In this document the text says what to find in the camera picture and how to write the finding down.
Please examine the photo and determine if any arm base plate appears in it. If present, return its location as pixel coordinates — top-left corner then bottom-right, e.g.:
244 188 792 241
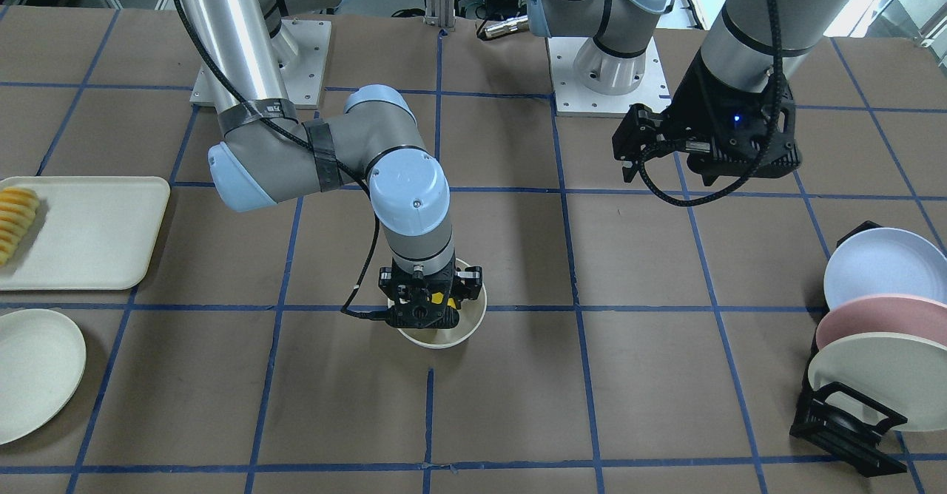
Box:
547 37 672 118
209 18 332 109

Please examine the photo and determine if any silver cylinder connector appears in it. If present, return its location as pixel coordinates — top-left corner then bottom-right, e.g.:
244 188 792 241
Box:
476 15 530 41

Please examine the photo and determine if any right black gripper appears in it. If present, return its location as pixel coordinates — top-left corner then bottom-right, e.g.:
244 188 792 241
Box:
378 264 483 329

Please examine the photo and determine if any pink plate in rack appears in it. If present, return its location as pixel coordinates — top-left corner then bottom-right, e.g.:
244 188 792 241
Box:
815 293 946 349

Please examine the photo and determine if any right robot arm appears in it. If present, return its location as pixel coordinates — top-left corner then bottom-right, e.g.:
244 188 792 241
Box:
173 0 483 329

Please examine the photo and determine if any white ceramic bowl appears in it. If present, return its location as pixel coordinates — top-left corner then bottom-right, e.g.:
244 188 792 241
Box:
383 256 486 349

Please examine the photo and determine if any cream round plate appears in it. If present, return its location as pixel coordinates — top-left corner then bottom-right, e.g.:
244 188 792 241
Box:
1 308 86 444

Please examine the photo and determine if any white rectangular tray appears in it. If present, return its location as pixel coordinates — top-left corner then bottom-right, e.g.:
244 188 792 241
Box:
1 176 170 291

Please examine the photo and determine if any striped bread pastry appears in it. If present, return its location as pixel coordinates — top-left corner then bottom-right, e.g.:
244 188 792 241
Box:
1 186 41 267

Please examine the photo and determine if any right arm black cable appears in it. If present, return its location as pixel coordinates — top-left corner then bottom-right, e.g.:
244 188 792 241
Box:
164 0 393 322

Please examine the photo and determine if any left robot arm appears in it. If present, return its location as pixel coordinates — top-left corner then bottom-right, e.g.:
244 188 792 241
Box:
527 0 849 185

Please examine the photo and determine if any light blue plate in rack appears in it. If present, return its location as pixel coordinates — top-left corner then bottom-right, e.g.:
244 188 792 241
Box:
823 227 946 309

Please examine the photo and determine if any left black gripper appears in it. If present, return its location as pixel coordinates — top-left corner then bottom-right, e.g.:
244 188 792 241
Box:
612 57 802 186

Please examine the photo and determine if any cream plate in rack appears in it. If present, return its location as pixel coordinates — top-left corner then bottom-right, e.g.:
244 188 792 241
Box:
807 332 946 431

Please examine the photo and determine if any yellow lemon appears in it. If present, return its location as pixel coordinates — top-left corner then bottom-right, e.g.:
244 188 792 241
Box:
431 292 459 310

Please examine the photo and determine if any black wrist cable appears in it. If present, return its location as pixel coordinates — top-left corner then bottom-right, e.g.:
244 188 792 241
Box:
638 0 789 208

